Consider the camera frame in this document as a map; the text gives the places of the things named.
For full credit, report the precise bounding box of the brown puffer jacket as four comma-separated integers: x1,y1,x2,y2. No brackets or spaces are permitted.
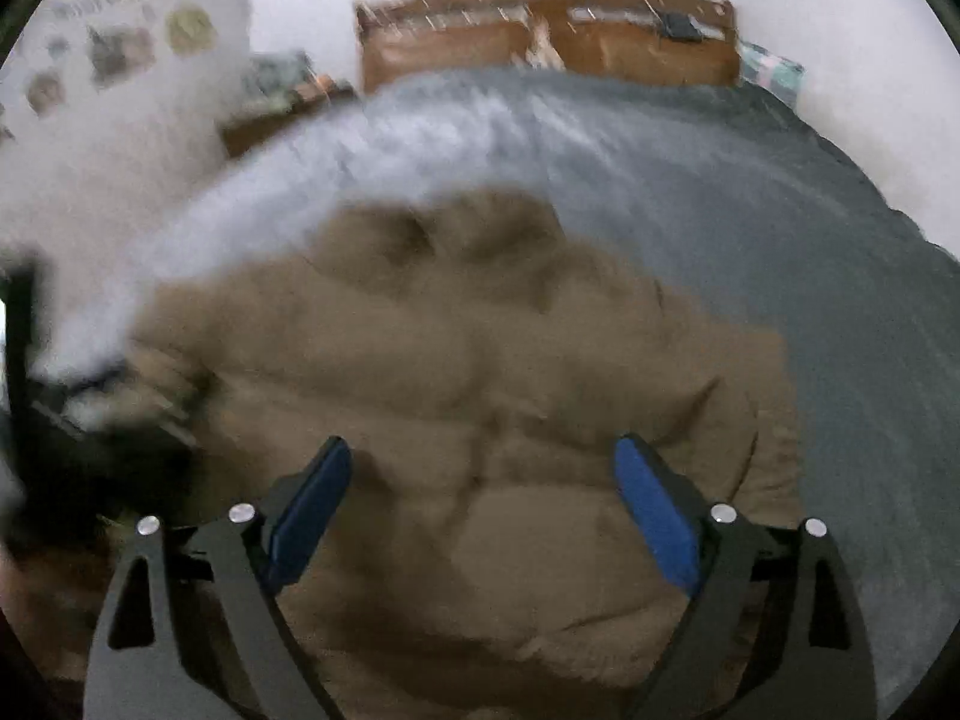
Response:
101,192,802,718

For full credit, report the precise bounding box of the small tabby kitten sticker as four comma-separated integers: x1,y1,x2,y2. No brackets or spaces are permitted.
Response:
25,70,67,117

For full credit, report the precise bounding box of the two grey cats sticker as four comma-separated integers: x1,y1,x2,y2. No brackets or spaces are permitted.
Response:
88,28,156,88

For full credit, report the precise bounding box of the green bag on nightstand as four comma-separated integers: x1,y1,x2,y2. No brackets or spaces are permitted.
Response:
242,50,314,103

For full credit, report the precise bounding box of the yellow flower cat sticker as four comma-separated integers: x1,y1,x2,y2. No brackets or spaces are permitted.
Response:
166,5,217,57

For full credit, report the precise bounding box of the brown wooden nightstand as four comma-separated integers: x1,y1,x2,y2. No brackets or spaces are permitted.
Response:
218,83,358,160

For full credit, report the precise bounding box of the grey plush bed blanket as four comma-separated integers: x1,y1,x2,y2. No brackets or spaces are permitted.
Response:
44,70,958,713

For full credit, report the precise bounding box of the checkered pastel pillow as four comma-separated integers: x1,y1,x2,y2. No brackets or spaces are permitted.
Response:
737,41,805,109

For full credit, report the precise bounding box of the black device on headboard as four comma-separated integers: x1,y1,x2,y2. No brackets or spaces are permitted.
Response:
659,11,703,43

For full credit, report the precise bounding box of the brown wooden headboard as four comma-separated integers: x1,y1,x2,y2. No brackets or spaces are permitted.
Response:
355,0,740,93

